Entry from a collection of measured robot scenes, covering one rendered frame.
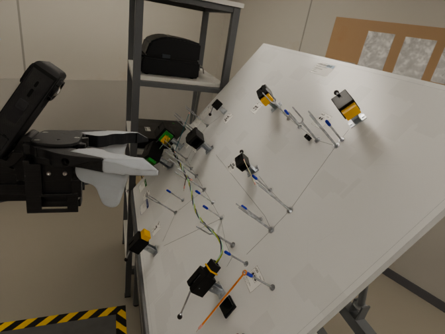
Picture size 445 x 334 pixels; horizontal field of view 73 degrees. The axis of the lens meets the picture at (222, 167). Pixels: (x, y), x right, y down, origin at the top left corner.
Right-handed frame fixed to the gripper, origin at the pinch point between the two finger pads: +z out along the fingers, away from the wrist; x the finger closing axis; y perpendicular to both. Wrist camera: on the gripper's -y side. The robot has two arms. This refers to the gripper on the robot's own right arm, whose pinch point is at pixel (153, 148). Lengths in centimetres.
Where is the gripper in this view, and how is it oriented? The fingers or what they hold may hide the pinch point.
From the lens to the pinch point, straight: 40.1
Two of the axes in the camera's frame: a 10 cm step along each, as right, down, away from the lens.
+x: 3.0, 3.2, -9.0
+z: 9.5, 0.2, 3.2
